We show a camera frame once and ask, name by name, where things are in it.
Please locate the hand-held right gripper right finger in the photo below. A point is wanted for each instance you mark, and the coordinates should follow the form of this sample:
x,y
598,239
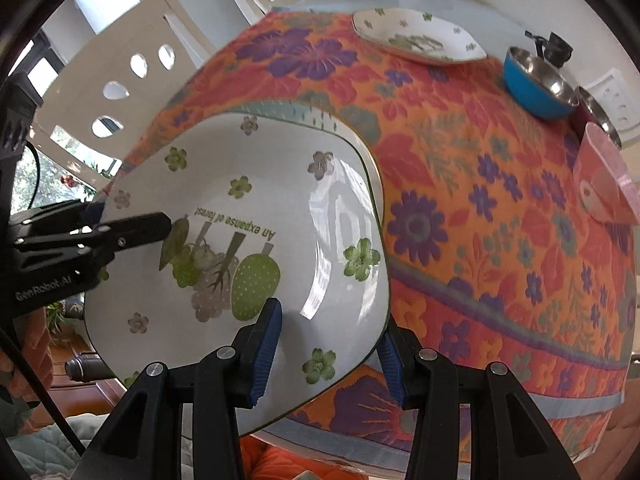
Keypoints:
x,y
390,360

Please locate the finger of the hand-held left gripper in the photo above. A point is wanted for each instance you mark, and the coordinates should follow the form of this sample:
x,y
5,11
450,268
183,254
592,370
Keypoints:
x,y
140,230
60,212

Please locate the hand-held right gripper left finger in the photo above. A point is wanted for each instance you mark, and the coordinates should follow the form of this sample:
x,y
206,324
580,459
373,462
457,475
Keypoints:
x,y
265,345

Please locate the large white floral plate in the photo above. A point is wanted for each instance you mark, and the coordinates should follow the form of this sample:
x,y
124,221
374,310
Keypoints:
x,y
280,185

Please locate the blue steel bowl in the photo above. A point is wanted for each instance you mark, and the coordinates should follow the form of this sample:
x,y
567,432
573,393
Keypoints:
x,y
525,90

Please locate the maroon steel bowl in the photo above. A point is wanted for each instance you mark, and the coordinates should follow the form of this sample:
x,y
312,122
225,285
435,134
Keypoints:
x,y
597,110

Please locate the green houseplant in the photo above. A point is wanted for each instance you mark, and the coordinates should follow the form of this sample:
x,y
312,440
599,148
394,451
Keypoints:
x,y
57,310

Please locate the dark cylindrical object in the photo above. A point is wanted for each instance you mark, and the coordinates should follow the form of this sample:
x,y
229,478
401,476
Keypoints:
x,y
85,367

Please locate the orange cushion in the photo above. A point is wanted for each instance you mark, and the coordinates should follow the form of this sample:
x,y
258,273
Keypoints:
x,y
285,465

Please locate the pale quilted blanket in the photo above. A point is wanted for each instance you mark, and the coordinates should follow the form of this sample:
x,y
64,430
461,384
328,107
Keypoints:
x,y
45,445

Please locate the orange floral tablecloth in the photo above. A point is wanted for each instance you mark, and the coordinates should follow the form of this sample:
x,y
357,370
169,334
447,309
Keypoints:
x,y
450,160

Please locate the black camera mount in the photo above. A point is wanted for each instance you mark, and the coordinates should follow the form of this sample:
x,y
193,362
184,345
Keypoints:
x,y
557,47

